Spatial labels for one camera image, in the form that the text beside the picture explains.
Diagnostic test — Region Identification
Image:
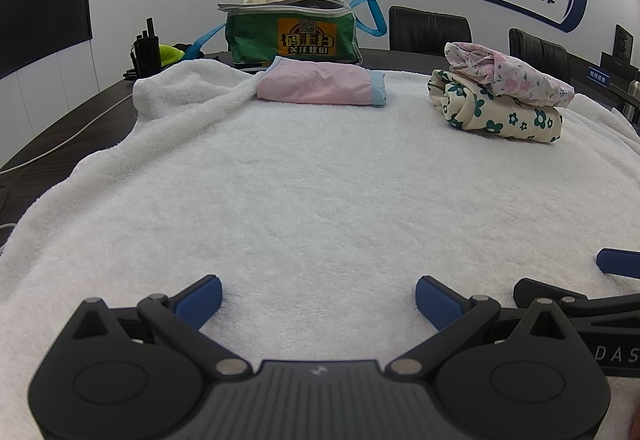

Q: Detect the white fluffy towel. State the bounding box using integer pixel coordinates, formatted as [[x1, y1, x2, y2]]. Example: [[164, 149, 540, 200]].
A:
[[0, 57, 640, 440]]

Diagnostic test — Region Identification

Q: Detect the cream green-flower folded garment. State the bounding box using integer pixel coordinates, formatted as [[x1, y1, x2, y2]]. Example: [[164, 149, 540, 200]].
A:
[[426, 68, 564, 144]]

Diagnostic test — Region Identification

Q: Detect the green bag with blue straps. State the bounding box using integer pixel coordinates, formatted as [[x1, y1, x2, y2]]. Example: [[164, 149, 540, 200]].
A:
[[192, 0, 388, 70]]

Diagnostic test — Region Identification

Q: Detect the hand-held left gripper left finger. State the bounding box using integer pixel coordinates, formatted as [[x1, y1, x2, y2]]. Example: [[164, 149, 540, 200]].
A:
[[74, 275, 254, 379]]

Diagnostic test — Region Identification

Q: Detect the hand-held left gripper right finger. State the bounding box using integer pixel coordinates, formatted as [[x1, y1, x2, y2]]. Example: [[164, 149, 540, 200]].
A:
[[387, 276, 567, 378]]

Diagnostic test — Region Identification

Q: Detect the black desk device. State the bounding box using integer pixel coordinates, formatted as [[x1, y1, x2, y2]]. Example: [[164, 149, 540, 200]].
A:
[[600, 24, 640, 85]]

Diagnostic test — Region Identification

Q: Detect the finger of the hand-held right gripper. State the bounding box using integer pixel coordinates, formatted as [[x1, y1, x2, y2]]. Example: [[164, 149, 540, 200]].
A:
[[514, 278, 640, 319], [596, 248, 640, 277]]

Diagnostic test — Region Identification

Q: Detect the pink and blue garment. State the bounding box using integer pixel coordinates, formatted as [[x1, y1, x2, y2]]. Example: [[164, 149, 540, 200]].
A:
[[256, 56, 388, 109]]

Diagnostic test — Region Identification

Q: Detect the pink floral folded garment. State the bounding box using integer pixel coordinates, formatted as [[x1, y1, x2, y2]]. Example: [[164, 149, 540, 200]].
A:
[[444, 41, 576, 109]]

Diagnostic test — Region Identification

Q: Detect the yellow-green cloth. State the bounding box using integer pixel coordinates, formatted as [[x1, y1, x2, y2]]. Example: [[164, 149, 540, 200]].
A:
[[159, 44, 193, 68]]

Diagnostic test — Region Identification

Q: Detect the white cable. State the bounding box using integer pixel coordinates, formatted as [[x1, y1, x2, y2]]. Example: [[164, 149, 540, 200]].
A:
[[0, 92, 136, 173]]

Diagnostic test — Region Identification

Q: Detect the black walkie-talkie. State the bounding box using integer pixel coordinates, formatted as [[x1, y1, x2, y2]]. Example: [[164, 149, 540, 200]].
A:
[[131, 17, 162, 75]]

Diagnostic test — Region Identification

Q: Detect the black office chair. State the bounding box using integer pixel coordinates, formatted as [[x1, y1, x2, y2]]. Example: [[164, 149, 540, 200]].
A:
[[388, 6, 473, 56], [508, 28, 572, 85]]

